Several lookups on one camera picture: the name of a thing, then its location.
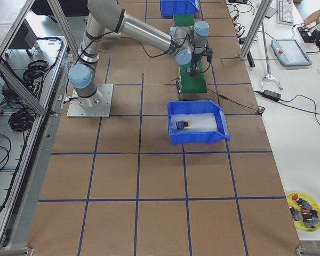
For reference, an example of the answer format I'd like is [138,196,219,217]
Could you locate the aluminium frame post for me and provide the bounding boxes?
[239,0,272,60]

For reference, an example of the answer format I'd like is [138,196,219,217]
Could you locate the blue bin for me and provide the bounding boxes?
[167,100,230,146]
[160,0,199,18]

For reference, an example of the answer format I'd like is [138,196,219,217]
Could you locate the black power adapter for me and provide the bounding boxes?
[262,90,281,102]

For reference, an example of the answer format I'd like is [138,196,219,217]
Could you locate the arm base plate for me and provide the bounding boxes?
[67,84,114,118]

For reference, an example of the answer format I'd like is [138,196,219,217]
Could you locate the right bin white foam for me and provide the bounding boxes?
[169,113,218,133]

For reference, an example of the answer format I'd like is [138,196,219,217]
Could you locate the yellow push button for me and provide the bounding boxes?
[175,121,191,130]

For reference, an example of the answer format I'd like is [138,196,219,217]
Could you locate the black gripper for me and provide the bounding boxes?
[189,52,204,75]

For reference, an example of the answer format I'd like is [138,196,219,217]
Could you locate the teach pendant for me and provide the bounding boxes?
[271,39,313,67]

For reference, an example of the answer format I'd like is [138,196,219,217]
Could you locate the white keyboard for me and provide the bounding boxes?
[277,0,294,25]

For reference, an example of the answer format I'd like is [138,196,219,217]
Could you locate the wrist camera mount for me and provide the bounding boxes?
[204,45,214,63]

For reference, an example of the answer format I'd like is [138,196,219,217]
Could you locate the left blue bin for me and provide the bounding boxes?
[160,0,199,18]

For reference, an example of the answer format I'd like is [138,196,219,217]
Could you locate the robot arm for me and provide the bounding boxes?
[68,1,213,109]

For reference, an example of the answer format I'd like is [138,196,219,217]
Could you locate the yellow tray of buttons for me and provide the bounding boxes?
[286,191,320,232]

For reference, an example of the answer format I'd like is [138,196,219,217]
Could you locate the right blue bin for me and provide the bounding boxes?
[167,100,230,146]

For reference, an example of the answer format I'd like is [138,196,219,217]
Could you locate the green conveyor belt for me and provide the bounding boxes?
[173,14,207,94]

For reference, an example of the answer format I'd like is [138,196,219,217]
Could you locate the red black conveyor wires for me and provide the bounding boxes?
[206,89,265,115]

